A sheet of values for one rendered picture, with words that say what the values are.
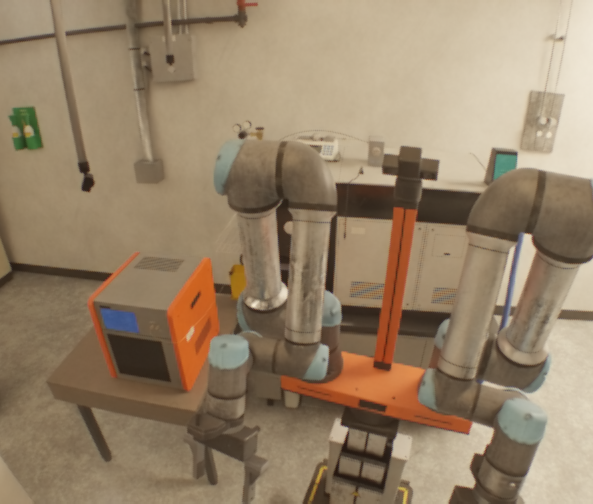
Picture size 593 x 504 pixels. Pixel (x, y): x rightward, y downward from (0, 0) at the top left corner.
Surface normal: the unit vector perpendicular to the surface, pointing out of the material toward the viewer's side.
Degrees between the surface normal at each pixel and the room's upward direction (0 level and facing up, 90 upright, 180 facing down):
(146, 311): 90
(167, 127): 90
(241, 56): 90
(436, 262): 90
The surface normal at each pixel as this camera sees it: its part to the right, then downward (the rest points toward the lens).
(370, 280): -0.15, 0.47
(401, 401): 0.00, -0.88
